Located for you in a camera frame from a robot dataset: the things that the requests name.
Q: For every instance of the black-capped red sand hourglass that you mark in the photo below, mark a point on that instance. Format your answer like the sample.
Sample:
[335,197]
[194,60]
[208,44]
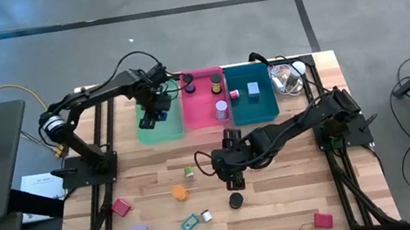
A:
[236,200]

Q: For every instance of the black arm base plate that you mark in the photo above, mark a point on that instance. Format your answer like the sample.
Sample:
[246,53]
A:
[79,180]
[358,132]

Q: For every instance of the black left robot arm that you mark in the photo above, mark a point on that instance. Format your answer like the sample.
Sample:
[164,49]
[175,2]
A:
[102,91]

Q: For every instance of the black aluminium table frame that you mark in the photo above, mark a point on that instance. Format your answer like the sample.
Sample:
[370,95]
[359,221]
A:
[107,196]

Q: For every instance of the green translucent plastic bin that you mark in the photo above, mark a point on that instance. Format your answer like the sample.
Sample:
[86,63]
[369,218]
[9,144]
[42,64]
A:
[162,132]

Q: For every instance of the white USB charger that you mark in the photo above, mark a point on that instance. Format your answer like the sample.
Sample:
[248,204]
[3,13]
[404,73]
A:
[206,215]

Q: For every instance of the white light bulb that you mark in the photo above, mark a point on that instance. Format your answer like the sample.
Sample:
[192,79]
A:
[297,69]

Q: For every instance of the black-capped yellow sand hourglass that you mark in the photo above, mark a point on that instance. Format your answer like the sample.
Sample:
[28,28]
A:
[216,82]

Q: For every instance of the black diagonal bar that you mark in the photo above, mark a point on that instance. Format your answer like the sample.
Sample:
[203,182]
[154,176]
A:
[37,203]

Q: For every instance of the teal digital clock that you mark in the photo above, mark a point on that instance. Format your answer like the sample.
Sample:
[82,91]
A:
[190,223]

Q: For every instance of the red box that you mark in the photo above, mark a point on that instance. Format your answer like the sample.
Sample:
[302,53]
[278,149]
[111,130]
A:
[323,220]
[121,207]

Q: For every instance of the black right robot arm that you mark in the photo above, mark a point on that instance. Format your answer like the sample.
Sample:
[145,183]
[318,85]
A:
[297,125]

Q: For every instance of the orange hourglass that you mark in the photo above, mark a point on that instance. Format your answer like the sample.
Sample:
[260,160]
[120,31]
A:
[179,193]

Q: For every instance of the blue plastic bin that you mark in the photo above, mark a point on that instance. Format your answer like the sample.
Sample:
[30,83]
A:
[253,109]

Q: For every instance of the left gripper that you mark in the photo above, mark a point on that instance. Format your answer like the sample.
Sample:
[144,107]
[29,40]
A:
[158,103]

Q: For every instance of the small green white-capped hourglass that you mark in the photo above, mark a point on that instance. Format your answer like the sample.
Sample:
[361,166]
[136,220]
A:
[188,171]

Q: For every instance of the light blue plug charger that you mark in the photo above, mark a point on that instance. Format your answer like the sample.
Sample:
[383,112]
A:
[253,89]

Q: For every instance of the pink translucent plastic bin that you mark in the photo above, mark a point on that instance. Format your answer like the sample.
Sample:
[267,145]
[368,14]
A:
[204,107]

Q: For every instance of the brown bulb socket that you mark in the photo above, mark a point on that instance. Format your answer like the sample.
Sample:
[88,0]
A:
[295,83]

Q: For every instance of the mauve-capped hourglass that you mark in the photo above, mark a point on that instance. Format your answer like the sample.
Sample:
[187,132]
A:
[221,107]

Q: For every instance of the black-capped purple sand hourglass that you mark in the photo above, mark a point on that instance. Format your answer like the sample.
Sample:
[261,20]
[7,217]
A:
[188,82]

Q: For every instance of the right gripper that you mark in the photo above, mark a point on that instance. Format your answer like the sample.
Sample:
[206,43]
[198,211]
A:
[230,162]

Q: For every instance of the white paper booklet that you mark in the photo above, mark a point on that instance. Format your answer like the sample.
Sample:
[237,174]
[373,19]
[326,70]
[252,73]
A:
[41,186]

